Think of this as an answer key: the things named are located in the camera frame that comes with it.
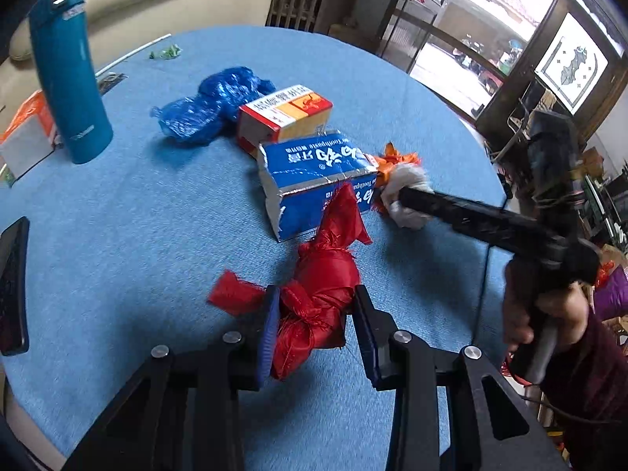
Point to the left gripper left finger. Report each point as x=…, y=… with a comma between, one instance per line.
x=179, y=411

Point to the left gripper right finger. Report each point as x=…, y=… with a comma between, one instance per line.
x=453, y=410

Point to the red cloth bundle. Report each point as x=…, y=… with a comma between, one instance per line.
x=287, y=323

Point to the blue toothpaste box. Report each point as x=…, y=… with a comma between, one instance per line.
x=300, y=176

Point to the red yellow medicine box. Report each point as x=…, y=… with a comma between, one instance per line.
x=286, y=114

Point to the blue plastic bag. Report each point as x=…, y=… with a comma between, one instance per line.
x=198, y=120

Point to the orange wrapper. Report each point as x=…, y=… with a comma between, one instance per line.
x=389, y=159

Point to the person right hand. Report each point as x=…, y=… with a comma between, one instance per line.
x=567, y=308

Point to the black smartphone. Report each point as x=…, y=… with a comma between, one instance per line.
x=14, y=325

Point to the wooden door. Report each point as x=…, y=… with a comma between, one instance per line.
x=402, y=33

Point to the orange white small box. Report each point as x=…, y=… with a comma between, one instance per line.
x=30, y=137

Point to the wooden crib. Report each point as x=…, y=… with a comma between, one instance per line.
x=314, y=0

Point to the green candy wrapper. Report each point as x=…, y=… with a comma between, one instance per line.
x=169, y=53

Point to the white stick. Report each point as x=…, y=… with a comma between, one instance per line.
x=106, y=68

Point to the cream leather sofa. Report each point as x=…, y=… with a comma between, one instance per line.
x=115, y=27

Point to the teal thermos bottle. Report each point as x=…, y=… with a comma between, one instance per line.
x=66, y=74

